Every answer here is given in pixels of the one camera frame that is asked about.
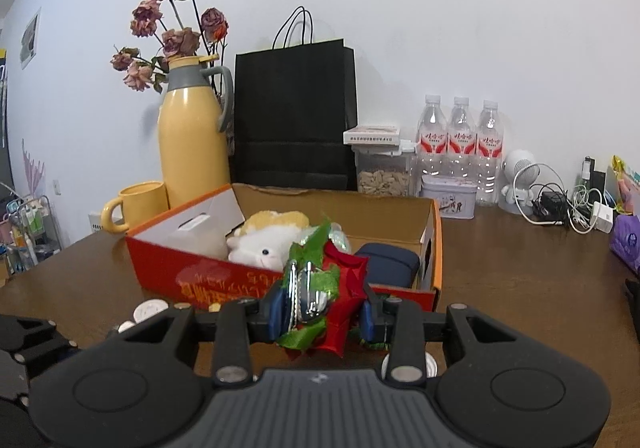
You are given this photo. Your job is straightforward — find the white bottle cap right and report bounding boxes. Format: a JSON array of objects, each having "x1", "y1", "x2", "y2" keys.
[{"x1": 381, "y1": 352, "x2": 438, "y2": 379}]

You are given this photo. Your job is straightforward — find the white flat box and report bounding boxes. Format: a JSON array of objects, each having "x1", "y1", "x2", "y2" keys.
[{"x1": 343, "y1": 125, "x2": 400, "y2": 147}]

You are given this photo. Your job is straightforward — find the water bottle middle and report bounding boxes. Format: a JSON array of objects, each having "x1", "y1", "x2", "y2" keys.
[{"x1": 447, "y1": 96, "x2": 477, "y2": 178}]

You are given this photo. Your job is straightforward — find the storage rack with items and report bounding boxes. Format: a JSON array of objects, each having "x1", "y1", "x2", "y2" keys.
[{"x1": 1, "y1": 182, "x2": 63, "y2": 277}]

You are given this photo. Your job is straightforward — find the water bottle right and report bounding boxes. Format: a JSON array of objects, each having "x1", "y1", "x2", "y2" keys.
[{"x1": 476, "y1": 100, "x2": 503, "y2": 206}]

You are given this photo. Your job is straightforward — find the dark blue zip pouch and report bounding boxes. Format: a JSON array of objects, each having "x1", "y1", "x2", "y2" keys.
[{"x1": 356, "y1": 243, "x2": 420, "y2": 287}]

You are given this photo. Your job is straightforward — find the clear snack container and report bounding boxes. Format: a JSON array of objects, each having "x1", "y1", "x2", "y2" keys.
[{"x1": 354, "y1": 139, "x2": 416, "y2": 197}]

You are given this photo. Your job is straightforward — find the white round disc cap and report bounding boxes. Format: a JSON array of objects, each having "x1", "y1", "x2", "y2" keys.
[{"x1": 132, "y1": 298, "x2": 169, "y2": 323}]

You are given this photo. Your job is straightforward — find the red artificial rose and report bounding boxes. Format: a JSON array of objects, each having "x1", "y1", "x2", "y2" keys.
[{"x1": 277, "y1": 220, "x2": 367, "y2": 357}]

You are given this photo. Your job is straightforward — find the dried pink rose bouquet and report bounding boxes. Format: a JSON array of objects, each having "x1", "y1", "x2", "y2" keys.
[{"x1": 111, "y1": 0, "x2": 229, "y2": 92}]

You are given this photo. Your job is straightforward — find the small white round cap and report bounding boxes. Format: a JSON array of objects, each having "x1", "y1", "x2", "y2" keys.
[{"x1": 117, "y1": 320, "x2": 136, "y2": 333}]

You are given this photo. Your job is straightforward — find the clear cotton swab container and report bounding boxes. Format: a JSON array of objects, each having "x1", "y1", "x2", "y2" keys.
[{"x1": 165, "y1": 214, "x2": 228, "y2": 259}]

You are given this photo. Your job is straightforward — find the white round camera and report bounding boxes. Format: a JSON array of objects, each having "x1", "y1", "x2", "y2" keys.
[{"x1": 498, "y1": 149, "x2": 540, "y2": 217}]

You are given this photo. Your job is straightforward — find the water bottle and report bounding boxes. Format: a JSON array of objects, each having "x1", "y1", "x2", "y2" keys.
[
  {"x1": 476, "y1": 100, "x2": 503, "y2": 206},
  {"x1": 416, "y1": 94, "x2": 448, "y2": 176},
  {"x1": 447, "y1": 96, "x2": 477, "y2": 178}
]

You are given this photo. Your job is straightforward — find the red cardboard box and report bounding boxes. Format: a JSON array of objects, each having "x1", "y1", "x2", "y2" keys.
[{"x1": 126, "y1": 183, "x2": 442, "y2": 311}]

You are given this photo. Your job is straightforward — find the white yellow plush hamster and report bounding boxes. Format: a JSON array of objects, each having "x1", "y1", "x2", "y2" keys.
[{"x1": 227, "y1": 211, "x2": 310, "y2": 272}]

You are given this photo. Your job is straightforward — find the black paper shopping bag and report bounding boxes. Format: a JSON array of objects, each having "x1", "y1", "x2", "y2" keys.
[{"x1": 230, "y1": 6, "x2": 358, "y2": 191}]

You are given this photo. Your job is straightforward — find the yellow thermos jug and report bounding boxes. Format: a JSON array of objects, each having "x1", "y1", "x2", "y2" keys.
[{"x1": 157, "y1": 54, "x2": 234, "y2": 208}]

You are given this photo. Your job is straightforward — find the water bottle left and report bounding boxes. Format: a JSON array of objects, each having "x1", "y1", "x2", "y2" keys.
[{"x1": 416, "y1": 94, "x2": 448, "y2": 176}]

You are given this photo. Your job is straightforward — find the yellow ceramic mug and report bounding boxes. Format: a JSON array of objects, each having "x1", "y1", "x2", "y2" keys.
[{"x1": 101, "y1": 181, "x2": 169, "y2": 233}]

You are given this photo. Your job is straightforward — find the colourful snack packet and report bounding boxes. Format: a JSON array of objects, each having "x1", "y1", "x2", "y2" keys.
[{"x1": 611, "y1": 155, "x2": 640, "y2": 217}]

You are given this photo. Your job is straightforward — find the tangle of charger cables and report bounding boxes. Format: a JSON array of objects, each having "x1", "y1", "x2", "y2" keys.
[{"x1": 512, "y1": 162, "x2": 615, "y2": 236}]

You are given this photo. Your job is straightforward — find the small metal tin box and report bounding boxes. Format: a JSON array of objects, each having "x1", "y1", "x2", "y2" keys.
[{"x1": 419, "y1": 174, "x2": 476, "y2": 220}]

